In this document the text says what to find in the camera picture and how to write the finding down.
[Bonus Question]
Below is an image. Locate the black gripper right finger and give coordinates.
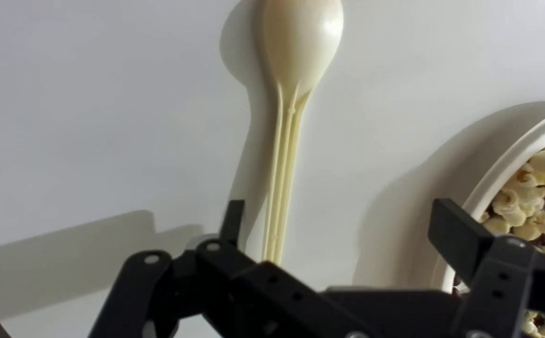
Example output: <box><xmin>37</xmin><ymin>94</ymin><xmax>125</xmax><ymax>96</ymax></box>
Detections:
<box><xmin>426</xmin><ymin>197</ymin><xmax>545</xmax><ymax>338</ymax></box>

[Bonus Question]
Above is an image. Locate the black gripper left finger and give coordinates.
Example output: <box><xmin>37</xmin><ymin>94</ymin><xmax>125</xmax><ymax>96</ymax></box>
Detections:
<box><xmin>86</xmin><ymin>199</ymin><xmax>381</xmax><ymax>338</ymax></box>

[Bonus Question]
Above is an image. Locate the white plastic spoon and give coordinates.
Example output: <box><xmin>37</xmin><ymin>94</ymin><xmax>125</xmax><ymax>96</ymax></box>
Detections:
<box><xmin>257</xmin><ymin>0</ymin><xmax>345</xmax><ymax>267</ymax></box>

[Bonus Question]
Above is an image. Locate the popcorn snack food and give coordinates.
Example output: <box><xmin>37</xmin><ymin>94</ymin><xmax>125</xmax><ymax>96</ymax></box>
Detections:
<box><xmin>452</xmin><ymin>133</ymin><xmax>545</xmax><ymax>338</ymax></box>

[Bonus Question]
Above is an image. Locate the white plate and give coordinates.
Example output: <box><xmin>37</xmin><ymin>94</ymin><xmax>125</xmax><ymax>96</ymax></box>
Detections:
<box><xmin>430</xmin><ymin>101</ymin><xmax>545</xmax><ymax>338</ymax></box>

